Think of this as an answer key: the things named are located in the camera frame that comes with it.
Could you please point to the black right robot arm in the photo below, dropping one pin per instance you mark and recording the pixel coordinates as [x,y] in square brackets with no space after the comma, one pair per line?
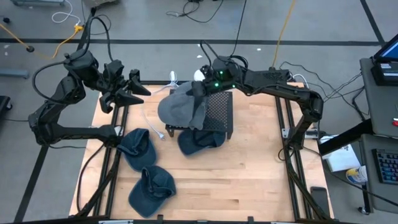
[280,87]

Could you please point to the small black floor knob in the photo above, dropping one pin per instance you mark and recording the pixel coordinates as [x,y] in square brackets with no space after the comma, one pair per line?
[6,20]

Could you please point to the red cart button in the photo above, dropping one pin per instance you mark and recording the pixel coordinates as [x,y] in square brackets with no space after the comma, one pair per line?
[395,122]

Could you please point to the grey equipment cart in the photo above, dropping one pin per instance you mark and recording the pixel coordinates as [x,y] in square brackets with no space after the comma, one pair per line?
[379,105]

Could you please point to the black keyboard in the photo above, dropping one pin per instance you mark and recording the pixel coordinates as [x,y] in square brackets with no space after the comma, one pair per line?
[387,166]

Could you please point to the black perforated control box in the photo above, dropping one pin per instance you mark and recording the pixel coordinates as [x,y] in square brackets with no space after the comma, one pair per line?
[273,74]

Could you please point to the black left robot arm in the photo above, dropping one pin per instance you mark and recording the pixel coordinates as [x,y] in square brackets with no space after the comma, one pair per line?
[62,93]

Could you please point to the black perforated metal stand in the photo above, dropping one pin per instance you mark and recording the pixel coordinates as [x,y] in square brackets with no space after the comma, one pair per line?
[220,109]

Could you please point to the dark blue baseball cap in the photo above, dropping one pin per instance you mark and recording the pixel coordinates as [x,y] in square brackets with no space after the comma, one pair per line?
[146,199]
[189,144]
[140,155]

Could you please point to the white mushroom-shaped lamp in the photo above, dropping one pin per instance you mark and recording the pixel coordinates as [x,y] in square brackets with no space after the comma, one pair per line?
[197,75]

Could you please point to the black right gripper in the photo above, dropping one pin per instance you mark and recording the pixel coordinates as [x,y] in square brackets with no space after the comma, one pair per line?
[222,77]

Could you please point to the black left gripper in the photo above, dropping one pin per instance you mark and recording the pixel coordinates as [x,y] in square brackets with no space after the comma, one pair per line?
[113,74]

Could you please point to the black round floor plug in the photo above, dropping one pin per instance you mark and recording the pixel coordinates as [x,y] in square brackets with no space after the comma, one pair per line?
[30,48]

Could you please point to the black aluminium frame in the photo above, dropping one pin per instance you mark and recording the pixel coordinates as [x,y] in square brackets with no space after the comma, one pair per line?
[292,186]

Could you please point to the black caster wheel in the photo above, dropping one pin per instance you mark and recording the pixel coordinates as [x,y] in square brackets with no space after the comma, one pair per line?
[3,104]

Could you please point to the open black laptop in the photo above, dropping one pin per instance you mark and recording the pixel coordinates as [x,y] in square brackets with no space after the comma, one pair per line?
[385,73]

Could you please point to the grey metal floor bar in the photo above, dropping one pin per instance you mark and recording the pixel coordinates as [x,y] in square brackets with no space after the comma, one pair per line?
[14,73]

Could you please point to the white wipes canister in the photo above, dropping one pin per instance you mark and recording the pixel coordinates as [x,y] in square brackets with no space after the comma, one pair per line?
[356,175]

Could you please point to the grey baseball cap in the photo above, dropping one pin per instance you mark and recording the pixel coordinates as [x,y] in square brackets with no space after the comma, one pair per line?
[177,109]

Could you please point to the black smartphone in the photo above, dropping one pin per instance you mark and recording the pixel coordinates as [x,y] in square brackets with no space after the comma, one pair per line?
[320,199]

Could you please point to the black metal beam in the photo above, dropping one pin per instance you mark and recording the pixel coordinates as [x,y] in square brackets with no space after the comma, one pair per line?
[335,142]

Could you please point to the white paper box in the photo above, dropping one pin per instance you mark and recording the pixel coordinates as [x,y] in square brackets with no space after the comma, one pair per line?
[342,158]

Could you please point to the grey metal rail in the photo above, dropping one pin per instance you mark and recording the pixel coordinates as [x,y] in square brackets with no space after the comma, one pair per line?
[37,2]

